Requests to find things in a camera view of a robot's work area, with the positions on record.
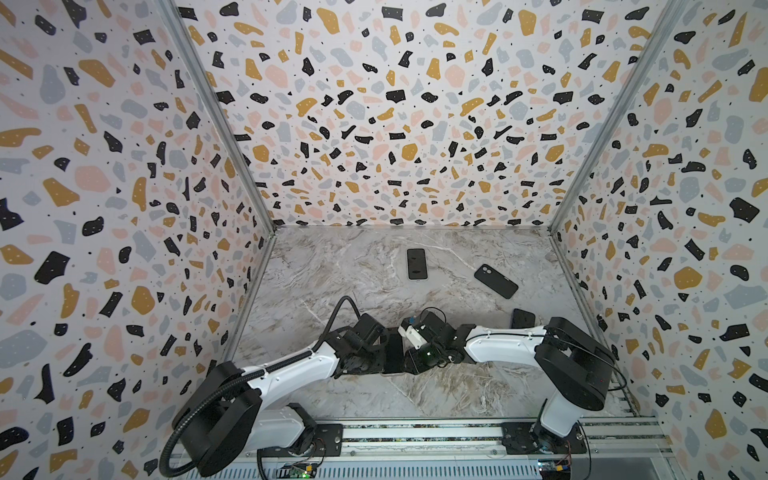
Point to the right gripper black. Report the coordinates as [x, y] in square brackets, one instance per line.
[417, 354]

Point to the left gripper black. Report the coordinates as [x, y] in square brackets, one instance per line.
[377, 368]

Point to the silver edged phone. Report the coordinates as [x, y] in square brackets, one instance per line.
[393, 353]

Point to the purple edged phone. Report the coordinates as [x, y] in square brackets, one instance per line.
[416, 264]

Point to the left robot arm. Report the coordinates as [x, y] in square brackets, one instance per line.
[215, 424]

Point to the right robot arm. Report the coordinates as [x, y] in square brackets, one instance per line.
[579, 367]

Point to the blue edged phone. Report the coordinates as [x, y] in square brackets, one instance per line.
[522, 319]

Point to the black phone case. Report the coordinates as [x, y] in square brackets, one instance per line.
[496, 281]

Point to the left circuit board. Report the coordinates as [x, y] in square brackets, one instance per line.
[300, 470]

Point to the circuit board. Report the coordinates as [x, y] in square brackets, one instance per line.
[554, 469]
[300, 470]

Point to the right circuit board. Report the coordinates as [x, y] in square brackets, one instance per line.
[554, 469]

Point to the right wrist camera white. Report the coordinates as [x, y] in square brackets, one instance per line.
[410, 334]

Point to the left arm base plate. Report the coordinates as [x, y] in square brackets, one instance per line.
[322, 440]

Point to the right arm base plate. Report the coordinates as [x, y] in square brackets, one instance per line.
[529, 438]

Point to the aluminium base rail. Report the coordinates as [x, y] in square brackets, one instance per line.
[617, 448]

